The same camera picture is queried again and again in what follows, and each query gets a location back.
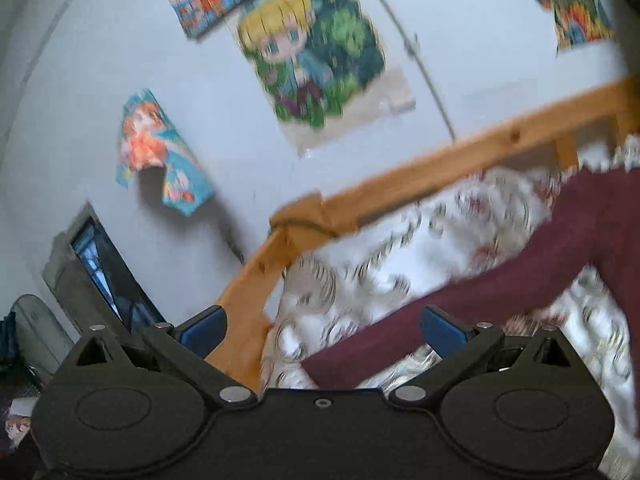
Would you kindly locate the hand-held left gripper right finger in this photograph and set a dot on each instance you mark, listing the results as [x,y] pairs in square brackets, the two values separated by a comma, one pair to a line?
[442,327]

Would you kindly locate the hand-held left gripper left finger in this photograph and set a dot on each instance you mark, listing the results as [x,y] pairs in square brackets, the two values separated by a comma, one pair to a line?
[202,332]

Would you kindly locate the maroon knit garment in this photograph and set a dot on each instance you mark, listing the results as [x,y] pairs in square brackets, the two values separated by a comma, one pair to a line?
[560,255]

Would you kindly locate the floral patterned satin bedspread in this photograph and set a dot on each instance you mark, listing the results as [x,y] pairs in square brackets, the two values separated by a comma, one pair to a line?
[380,270]

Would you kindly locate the small cartoon picture card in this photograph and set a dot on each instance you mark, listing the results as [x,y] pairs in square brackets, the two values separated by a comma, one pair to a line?
[17,427]

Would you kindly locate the wooden bed frame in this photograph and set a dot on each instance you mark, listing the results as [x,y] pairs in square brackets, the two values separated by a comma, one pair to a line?
[450,160]

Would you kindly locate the orange-haired cartoon wall poster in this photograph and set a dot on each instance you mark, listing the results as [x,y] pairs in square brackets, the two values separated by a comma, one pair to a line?
[155,145]

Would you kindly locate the thin wall conduit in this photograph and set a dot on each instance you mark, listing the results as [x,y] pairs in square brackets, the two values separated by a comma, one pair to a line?
[415,45]

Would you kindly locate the blond cartoon figure wall poster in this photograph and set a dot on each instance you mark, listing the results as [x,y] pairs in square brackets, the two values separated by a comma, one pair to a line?
[305,50]

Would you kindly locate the floral print wall poster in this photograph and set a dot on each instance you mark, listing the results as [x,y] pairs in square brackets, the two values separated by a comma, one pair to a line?
[570,0]

